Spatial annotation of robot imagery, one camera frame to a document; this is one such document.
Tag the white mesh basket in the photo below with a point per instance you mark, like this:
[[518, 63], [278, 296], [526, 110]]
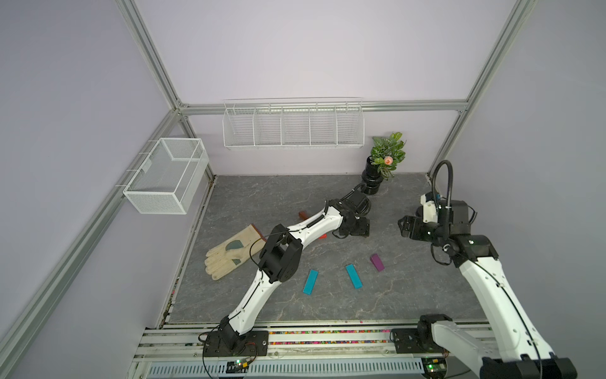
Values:
[[168, 178]]

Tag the teal long block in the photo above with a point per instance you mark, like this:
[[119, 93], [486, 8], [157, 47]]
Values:
[[310, 282], [354, 277]]

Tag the beige work glove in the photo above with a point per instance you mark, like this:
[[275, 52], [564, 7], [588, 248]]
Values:
[[234, 252]]

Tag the purple block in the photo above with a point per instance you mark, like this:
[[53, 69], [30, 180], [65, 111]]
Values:
[[377, 262]]

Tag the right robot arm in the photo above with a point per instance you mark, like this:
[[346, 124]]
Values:
[[521, 351]]

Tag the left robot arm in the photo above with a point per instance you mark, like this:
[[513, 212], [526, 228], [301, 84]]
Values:
[[281, 255]]

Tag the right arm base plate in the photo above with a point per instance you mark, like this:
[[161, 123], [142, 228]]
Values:
[[410, 341]]

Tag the white vent rail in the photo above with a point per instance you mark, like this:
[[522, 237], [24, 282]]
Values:
[[286, 368]]

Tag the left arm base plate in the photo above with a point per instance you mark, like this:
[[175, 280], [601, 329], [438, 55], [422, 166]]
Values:
[[255, 343]]

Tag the white wire wall shelf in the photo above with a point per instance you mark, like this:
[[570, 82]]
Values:
[[321, 122]]

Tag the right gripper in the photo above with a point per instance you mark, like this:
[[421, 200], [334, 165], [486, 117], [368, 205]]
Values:
[[418, 223]]

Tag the potted plant black vase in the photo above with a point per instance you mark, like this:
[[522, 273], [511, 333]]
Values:
[[386, 154]]

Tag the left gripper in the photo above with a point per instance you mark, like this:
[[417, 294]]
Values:
[[364, 230]]

